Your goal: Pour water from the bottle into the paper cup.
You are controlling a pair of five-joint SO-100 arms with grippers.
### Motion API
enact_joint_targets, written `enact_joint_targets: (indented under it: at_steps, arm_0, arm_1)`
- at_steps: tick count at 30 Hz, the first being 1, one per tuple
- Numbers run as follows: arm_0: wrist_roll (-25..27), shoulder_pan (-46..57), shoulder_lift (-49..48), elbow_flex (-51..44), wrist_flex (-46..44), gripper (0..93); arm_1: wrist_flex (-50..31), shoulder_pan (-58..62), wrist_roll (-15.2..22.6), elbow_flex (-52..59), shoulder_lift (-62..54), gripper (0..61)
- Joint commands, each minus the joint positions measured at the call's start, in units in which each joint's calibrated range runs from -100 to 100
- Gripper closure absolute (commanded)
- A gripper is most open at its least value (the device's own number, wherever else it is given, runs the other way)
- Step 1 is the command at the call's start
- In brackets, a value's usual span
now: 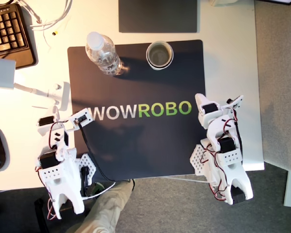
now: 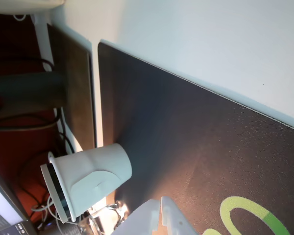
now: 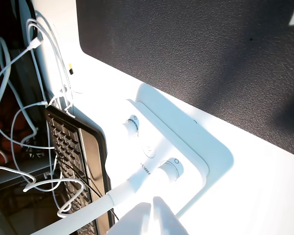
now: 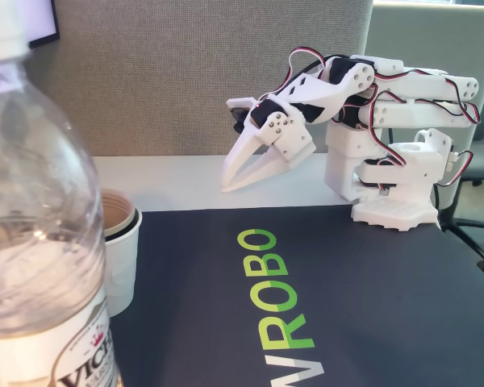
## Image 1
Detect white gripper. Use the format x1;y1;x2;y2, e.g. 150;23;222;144
36;105;75;149
194;93;234;130

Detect white paper cup printed label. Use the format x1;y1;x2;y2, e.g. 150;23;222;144
145;40;175;71

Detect white ribbed paper cup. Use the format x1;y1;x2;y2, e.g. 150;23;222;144
147;41;173;67

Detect clear plastic water bottle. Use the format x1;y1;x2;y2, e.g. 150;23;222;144
85;31;127;76

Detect white rectangular adapter box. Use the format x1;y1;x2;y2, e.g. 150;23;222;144
0;57;17;90

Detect black WOWROBO mat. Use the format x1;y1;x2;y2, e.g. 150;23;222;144
67;39;207;182

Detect black keyboard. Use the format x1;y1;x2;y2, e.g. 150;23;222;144
0;2;37;70

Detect khaki trouser leg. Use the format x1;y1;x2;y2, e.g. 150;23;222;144
67;179;136;233

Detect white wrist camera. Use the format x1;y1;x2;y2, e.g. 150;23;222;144
223;94;245;110
68;108;92;129

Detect thick white gooseneck cable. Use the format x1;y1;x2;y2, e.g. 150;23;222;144
13;82;51;98

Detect black USB cable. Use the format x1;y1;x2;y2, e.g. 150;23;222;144
78;120;117;182

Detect white power cable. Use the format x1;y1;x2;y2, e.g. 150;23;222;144
83;176;210;200

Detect thin white cable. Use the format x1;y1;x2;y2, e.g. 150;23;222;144
21;0;46;25
31;0;74;32

